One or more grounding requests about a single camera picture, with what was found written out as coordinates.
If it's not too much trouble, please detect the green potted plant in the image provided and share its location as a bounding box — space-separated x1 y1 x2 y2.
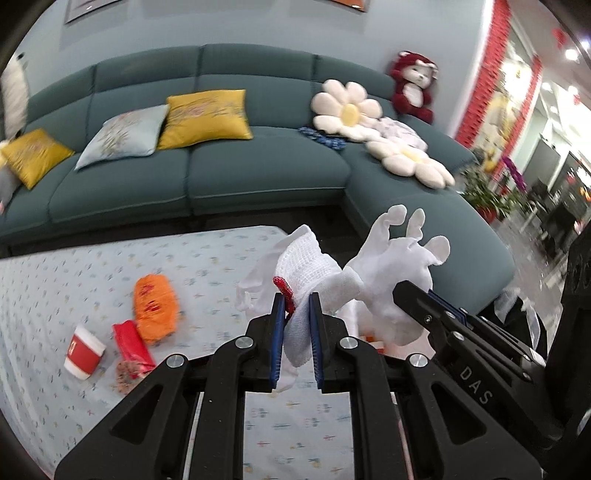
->
462 164 525 224

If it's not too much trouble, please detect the white knit glove red trim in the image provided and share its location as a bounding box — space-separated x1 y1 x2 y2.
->
272 224 345 393

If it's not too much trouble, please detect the red and white paper cup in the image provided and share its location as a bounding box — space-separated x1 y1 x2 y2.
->
64 324 108 380

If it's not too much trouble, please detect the orange bag with red print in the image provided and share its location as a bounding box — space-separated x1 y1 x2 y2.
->
133 274 181 344

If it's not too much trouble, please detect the white daisy flower cushion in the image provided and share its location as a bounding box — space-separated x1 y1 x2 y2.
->
310 79 384 141
367 138 455 190

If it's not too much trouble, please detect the grey plush toy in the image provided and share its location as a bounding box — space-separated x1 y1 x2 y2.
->
0 166 21 214

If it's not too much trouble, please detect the blue patterned cloth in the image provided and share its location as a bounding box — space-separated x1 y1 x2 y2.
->
298 127 347 151

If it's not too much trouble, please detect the light blue embroidered cushion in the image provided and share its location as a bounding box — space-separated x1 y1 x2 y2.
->
74 104 170 171

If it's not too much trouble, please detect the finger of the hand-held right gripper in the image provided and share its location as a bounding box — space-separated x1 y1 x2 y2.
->
427 290 467 321
392 280 462 344

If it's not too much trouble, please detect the teal sectional sofa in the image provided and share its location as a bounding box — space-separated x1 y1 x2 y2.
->
0 44 515 324

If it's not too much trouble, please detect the yellow embroidered cushion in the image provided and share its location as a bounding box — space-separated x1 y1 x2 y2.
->
0 128 75 190
157 89 254 151

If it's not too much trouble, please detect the framed wall picture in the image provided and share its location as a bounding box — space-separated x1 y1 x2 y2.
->
62 0 124 25

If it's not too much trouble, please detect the bin with white bag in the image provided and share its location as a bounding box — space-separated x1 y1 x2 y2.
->
494 286 549 363

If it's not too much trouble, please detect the purple orchid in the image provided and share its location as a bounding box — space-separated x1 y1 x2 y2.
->
501 156 528 195

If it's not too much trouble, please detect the red snack packet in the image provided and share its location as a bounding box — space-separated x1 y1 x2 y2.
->
112 320 156 377

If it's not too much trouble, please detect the white pink folded cloth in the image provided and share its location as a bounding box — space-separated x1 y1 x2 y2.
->
374 117 428 153

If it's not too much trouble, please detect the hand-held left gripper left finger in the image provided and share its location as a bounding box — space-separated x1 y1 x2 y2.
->
55 293 286 480

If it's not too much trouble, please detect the long white panda plush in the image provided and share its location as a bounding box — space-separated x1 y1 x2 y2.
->
0 54 31 139

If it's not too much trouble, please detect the red monkey plush toy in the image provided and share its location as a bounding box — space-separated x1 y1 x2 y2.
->
387 51 439 124

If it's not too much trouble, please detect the red wall decoration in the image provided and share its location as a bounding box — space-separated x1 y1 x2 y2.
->
455 0 543 149

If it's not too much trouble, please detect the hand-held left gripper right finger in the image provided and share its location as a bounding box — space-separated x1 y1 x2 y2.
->
309 293 541 480

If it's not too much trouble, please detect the floral light blue tablecloth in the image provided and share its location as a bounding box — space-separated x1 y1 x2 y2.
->
0 225 400 480

